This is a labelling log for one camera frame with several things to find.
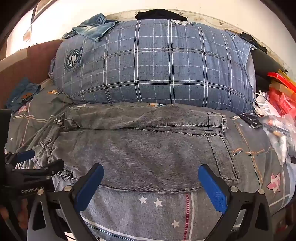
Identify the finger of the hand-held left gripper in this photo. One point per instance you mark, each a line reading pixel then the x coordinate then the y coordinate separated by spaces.
pixel 52 167
pixel 24 155

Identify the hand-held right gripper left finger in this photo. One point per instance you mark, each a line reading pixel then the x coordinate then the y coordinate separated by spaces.
pixel 89 188

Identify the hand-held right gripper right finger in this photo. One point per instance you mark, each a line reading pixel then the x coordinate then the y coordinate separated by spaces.
pixel 213 188

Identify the grey denim pants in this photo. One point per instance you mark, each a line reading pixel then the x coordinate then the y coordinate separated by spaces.
pixel 143 150

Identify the person's left hand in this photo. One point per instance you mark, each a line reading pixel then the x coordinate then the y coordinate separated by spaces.
pixel 23 209

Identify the grey star print bed sheet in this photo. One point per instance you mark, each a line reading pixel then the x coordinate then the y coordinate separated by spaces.
pixel 161 208

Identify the small blue cloth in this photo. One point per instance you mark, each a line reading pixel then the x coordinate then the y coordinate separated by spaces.
pixel 19 93

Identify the white plastic bags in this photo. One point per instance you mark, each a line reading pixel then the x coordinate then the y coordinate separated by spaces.
pixel 277 129

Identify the brown headboard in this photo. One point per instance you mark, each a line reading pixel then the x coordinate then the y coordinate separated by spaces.
pixel 34 62

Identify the red packaging pile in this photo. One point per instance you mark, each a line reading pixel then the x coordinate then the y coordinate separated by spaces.
pixel 283 92

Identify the black cushion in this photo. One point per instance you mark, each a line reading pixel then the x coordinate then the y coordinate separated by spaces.
pixel 266 64

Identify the light blue denim garment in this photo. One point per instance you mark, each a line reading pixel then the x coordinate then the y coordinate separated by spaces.
pixel 92 26

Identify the black cloth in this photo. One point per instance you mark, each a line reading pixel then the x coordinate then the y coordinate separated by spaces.
pixel 159 14

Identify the small wall paper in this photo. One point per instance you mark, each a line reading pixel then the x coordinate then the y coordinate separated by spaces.
pixel 27 33

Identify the framed wall picture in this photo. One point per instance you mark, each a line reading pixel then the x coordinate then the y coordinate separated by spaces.
pixel 40 9

